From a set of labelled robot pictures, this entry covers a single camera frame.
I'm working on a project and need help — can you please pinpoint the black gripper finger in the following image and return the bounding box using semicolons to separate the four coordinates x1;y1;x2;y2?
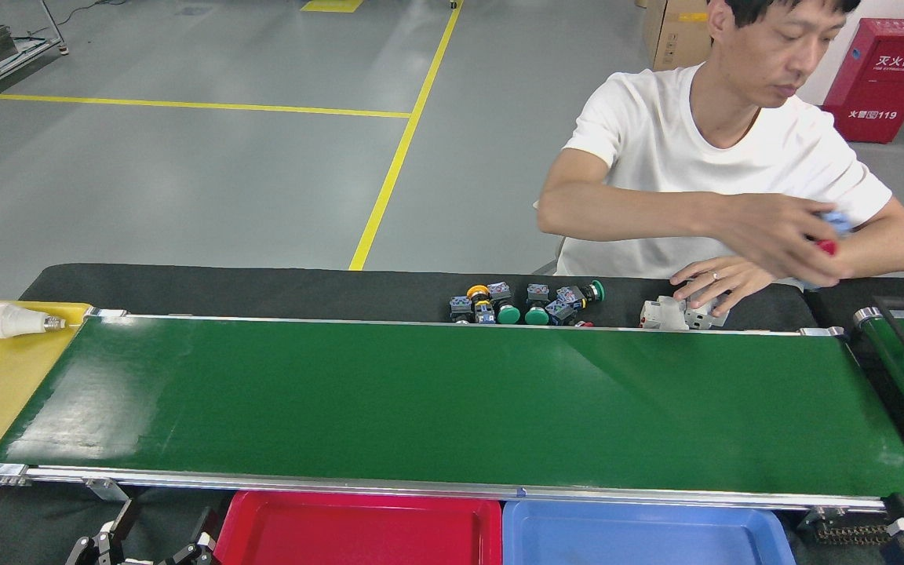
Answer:
155;506;221;565
66;499;140;565

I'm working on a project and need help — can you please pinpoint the yellow button switch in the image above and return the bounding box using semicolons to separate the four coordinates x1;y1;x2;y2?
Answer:
450;284;492;323

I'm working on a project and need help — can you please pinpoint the white circuit breaker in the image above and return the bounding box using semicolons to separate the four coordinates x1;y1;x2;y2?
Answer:
640;296;690;330
683;294;730;329

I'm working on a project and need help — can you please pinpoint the long green conveyor belt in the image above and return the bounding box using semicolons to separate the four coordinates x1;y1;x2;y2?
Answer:
0;308;904;512

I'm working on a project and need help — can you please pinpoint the green feeder conveyor belt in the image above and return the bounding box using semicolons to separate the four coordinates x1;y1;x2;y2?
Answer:
852;297;904;479

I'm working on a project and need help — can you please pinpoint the person's left hand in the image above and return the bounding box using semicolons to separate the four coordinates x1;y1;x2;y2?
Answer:
669;256;776;316

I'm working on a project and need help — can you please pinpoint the person's right hand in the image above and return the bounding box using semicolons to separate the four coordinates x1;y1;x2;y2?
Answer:
723;192;845;288

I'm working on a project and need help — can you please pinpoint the red plastic bin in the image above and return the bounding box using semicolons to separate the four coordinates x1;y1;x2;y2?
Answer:
214;491;503;565

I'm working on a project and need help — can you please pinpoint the white light bulb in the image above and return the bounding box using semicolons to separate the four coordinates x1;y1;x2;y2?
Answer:
0;303;67;340

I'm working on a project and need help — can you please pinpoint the blue plastic bin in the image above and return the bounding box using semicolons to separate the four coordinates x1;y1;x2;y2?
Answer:
502;499;796;565

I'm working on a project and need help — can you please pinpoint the person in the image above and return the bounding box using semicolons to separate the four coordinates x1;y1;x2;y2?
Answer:
534;0;904;282

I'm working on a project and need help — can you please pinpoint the brown cardboard box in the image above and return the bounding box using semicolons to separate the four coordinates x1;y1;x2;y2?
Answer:
643;0;713;72

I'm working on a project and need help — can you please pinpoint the red fire extinguisher box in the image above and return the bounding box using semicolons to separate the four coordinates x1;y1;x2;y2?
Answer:
822;18;904;144

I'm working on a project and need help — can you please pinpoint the metal frame rack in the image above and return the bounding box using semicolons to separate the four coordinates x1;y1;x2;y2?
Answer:
0;0;70;107

